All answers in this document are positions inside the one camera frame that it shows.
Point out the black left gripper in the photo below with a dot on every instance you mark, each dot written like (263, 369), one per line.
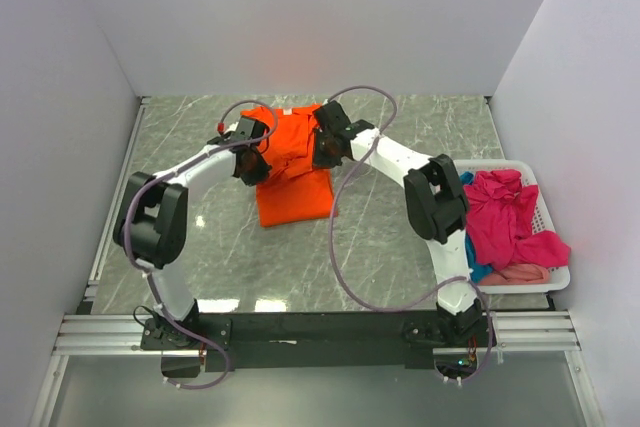
(261, 173)

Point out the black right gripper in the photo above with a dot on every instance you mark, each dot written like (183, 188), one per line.
(318, 158)

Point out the orange t shirt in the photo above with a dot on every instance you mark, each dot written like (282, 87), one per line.
(294, 191)

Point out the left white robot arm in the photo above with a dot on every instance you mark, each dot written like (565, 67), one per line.
(152, 221)

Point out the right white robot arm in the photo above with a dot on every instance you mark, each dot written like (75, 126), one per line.
(436, 206)

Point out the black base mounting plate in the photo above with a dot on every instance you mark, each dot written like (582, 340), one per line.
(333, 339)

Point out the magenta t shirt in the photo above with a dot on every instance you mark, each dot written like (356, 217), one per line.
(500, 223)

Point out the blue t shirt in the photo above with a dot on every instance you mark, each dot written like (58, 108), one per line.
(478, 271)

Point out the salmon pink t shirt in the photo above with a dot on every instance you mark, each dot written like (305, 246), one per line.
(517, 274)

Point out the white plastic laundry basket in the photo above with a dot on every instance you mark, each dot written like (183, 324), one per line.
(560, 276)

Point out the left aluminium rail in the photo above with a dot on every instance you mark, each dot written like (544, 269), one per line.
(105, 335)

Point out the aluminium rail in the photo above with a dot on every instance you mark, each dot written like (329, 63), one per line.
(534, 331)
(105, 335)

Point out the right aluminium rail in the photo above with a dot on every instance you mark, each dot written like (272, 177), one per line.
(534, 331)

